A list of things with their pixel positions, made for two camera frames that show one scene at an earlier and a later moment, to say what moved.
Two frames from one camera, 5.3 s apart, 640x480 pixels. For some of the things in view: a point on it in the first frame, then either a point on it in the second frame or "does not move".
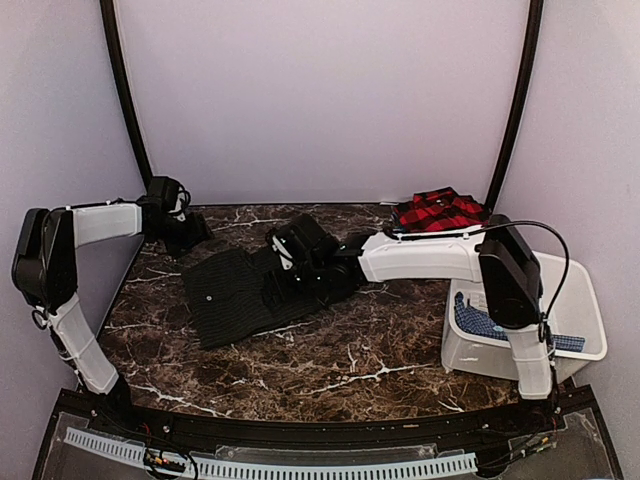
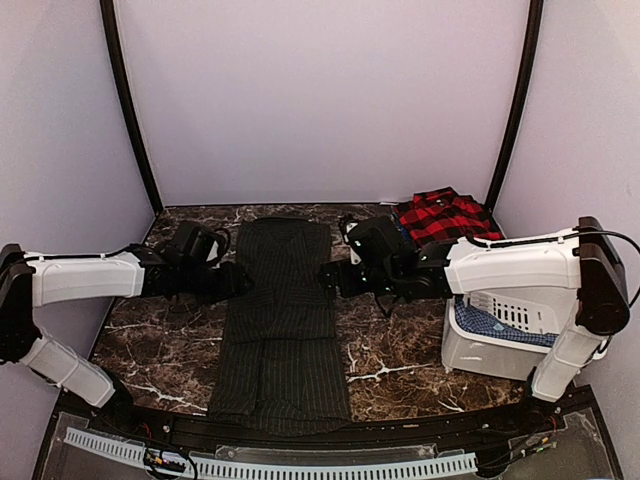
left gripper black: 199,230 to 233,284
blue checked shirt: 479,322 does not move
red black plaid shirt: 439,209 does not move
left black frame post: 116,47 does not move
